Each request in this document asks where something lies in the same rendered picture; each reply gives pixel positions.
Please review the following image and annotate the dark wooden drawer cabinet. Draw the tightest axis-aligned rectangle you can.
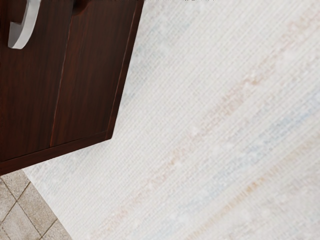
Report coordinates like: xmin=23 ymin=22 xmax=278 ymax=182
xmin=0 ymin=0 xmax=146 ymax=176

